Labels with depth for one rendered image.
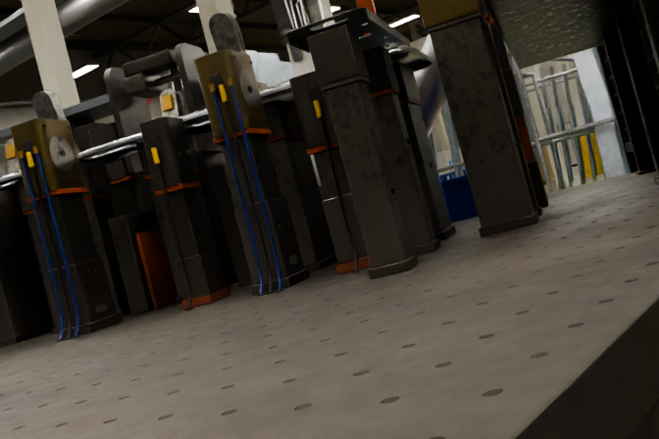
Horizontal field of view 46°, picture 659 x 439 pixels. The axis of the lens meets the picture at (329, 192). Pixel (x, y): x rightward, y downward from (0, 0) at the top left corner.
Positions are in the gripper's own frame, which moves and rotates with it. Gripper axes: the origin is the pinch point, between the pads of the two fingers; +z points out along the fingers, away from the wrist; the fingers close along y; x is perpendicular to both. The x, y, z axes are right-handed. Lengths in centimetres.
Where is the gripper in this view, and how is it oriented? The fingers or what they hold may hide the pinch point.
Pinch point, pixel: (301, 62)
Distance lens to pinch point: 134.6
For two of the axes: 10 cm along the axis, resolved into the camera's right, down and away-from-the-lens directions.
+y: -2.8, 0.5, -9.6
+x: 9.3, -2.5, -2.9
